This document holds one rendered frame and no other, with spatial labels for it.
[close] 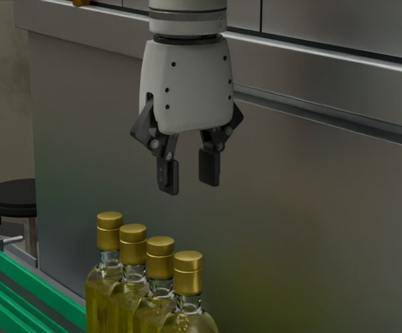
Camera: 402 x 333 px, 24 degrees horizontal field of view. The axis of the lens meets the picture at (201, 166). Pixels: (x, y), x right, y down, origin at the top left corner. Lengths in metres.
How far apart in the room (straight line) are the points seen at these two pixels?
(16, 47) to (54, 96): 3.13
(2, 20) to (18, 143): 0.61
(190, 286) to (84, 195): 0.55
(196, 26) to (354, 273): 0.32
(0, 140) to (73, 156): 3.33
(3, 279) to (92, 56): 0.43
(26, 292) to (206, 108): 0.68
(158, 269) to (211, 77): 0.25
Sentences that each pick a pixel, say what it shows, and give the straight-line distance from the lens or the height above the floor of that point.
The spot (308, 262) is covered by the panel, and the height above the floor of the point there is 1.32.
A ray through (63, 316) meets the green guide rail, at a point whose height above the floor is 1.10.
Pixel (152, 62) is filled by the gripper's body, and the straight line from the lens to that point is 1.03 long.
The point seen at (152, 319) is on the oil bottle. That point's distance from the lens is 1.17.
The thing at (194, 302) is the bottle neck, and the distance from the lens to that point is 1.13.
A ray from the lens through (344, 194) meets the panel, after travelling 1.07.
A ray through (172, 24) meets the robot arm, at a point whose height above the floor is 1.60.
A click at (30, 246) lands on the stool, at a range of 3.72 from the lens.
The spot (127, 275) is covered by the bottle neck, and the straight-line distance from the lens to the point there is 1.22.
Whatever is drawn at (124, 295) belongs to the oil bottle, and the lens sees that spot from 1.21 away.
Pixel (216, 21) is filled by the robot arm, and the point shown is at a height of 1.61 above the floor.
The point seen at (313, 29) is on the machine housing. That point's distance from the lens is 1.12.
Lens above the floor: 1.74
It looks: 16 degrees down
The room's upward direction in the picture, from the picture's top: straight up
